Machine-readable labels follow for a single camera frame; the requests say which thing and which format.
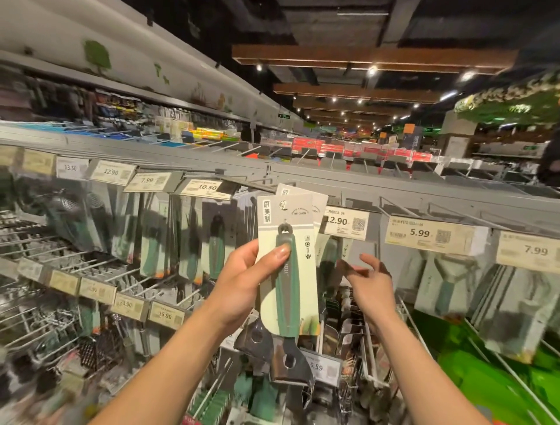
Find group of green packets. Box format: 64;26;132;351
411;306;560;425

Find black headed green peeler packet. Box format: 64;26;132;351
275;183;331;259
234;193;321;386

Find person's right forearm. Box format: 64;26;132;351
366;308;491;425

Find kitchen tools display rack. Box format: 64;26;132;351
0;121;560;425

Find person's right hand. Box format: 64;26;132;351
343;253;400;325

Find green foliage ceiling decor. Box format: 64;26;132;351
455;70;560;126

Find person's left forearm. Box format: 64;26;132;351
87;308;255;425

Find person's left hand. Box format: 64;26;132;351
204;239;292;341

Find rows of hanging utensil packets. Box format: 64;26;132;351
0;170;560;425

